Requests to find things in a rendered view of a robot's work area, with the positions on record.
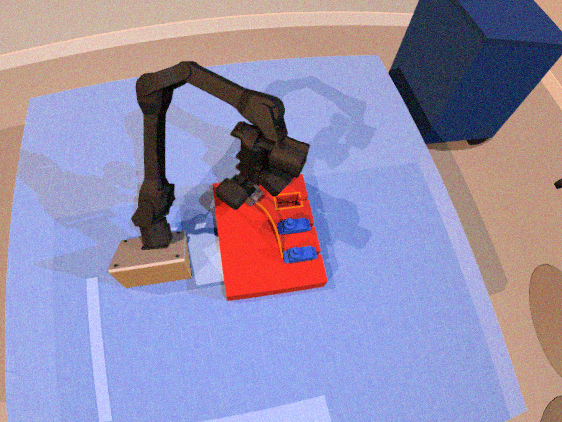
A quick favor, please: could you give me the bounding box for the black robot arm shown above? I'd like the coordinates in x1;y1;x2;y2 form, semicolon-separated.
131;61;310;250

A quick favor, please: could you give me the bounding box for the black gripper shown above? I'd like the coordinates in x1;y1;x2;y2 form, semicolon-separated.
215;151;269;210

